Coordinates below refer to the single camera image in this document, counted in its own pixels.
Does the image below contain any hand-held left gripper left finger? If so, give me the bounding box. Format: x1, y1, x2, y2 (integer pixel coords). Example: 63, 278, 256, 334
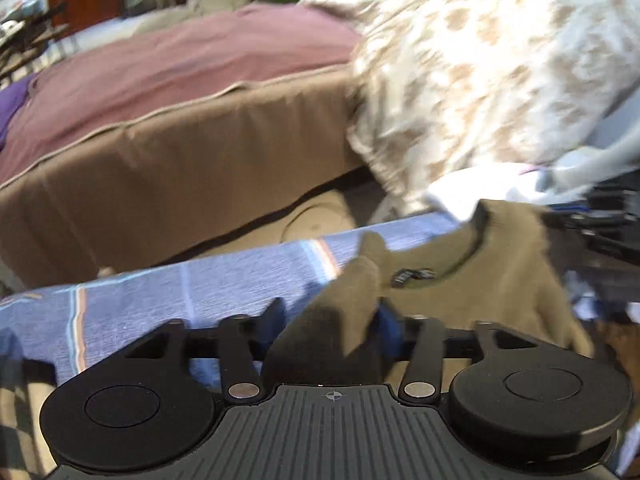
125, 297, 287, 406

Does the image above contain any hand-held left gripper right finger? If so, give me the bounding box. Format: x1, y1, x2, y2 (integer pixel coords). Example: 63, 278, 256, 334
376, 299, 542, 407

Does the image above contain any brown bed with pink sheet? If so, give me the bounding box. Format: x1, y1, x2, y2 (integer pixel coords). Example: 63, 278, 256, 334
0, 2, 371, 286

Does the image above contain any blue checked bed sheet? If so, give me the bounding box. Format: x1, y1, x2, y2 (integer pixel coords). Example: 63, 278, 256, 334
0, 210, 463, 401

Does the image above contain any round beige stool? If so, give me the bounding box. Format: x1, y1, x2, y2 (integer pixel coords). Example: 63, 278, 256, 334
281, 195, 357, 247

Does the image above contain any olive green sweatshirt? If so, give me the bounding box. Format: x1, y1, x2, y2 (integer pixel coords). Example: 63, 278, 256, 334
261, 199, 596, 387

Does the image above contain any white cloth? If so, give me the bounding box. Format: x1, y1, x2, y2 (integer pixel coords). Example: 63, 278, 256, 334
425, 162, 551, 223

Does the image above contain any beige floral white duvet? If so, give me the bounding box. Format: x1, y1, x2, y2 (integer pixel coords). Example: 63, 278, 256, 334
300, 0, 640, 213

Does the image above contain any purple cloth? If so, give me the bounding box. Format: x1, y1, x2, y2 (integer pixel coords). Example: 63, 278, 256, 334
0, 74, 38, 148

